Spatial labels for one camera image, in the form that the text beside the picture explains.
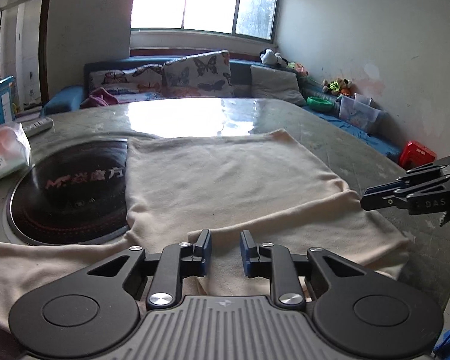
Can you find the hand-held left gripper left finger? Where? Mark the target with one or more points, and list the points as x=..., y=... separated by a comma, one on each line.
x=207, y=251

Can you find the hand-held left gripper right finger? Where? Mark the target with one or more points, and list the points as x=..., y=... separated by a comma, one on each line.
x=244, y=255

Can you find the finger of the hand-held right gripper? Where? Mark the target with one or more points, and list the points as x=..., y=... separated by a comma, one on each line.
x=382, y=197
x=427, y=168

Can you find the cream sweatshirt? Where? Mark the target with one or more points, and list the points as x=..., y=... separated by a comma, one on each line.
x=228, y=180

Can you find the red plastic stool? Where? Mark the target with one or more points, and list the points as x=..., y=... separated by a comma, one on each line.
x=416, y=153

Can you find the clear plastic storage box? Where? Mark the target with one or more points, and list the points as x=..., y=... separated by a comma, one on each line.
x=358, y=114

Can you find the green plastic bowl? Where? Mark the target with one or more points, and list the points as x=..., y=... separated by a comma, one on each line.
x=318, y=104

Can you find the orange-dressed plush toy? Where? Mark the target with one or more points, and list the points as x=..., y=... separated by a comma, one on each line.
x=347, y=88

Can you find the green-dressed plush toy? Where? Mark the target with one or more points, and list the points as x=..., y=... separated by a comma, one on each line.
x=333, y=87

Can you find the round black induction cooktop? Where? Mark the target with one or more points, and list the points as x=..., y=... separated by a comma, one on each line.
x=67, y=195

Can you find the pink plush toy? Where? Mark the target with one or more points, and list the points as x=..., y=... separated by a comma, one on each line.
x=300, y=68

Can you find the grey cushion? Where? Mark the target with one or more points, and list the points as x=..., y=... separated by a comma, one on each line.
x=275, y=84

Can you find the square butterfly print pillow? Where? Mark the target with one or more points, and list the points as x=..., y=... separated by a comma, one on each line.
x=198, y=75

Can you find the panda plush toy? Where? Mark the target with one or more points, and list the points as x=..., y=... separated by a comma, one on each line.
x=272, y=58

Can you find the purple cloth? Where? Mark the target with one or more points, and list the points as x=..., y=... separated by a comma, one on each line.
x=97, y=99

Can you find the long butterfly print pillow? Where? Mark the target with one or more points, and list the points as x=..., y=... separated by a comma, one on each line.
x=123, y=78

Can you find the blue corner sofa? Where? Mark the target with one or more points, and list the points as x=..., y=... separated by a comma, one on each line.
x=60, y=101

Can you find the white remote control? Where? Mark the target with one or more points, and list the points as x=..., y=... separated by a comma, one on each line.
x=37, y=126

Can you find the white pink tissue packet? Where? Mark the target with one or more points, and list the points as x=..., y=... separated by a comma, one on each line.
x=3, y=150

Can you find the window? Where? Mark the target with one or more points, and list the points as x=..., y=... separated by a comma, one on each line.
x=210, y=0

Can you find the blue cabinet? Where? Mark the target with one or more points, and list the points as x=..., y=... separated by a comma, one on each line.
x=3, y=101

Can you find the dark wooden door frame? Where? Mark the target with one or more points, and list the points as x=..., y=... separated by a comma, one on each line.
x=45, y=45

